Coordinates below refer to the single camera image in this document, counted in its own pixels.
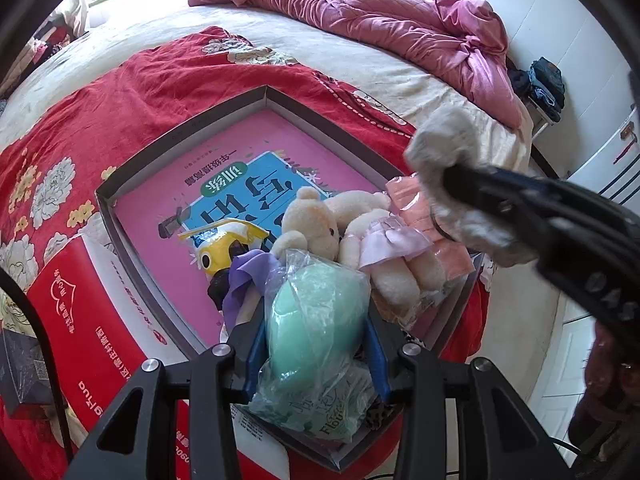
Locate pink quilt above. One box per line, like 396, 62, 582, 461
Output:
187, 0, 523, 128

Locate white green tissue packet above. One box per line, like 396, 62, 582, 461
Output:
247, 360, 378, 445

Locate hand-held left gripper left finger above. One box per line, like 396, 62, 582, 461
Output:
62, 305, 273, 480

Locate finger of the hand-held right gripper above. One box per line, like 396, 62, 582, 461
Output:
442, 164, 551, 261
480, 166, 591, 211

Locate small dark box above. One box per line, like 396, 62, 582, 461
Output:
0, 330, 56, 418

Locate red tissue pack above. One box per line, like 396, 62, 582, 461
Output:
27, 232, 293, 480

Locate cream teddy bear purple ribbon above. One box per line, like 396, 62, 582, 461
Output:
220, 187, 343, 331

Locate white cabinet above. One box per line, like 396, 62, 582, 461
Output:
565, 105, 640, 206

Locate green sponge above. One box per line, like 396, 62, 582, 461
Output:
252, 249, 373, 396

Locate leopard print scarf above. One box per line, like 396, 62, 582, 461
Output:
362, 400, 406, 433

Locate peach sponges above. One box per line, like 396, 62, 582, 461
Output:
372, 175, 476, 331

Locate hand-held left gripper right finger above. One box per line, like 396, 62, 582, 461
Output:
364, 310, 576, 480

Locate cream teddy bear pink dress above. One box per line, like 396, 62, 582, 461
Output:
325, 191, 448, 308

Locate yellow black plush toy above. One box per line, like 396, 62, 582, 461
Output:
177, 220, 281, 311

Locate dark blue clothes pile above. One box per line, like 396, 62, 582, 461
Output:
510, 57, 568, 123

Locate red floral blanket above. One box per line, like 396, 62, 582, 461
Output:
0, 25, 493, 480

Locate bed with beige sheet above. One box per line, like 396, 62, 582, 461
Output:
0, 0, 538, 181

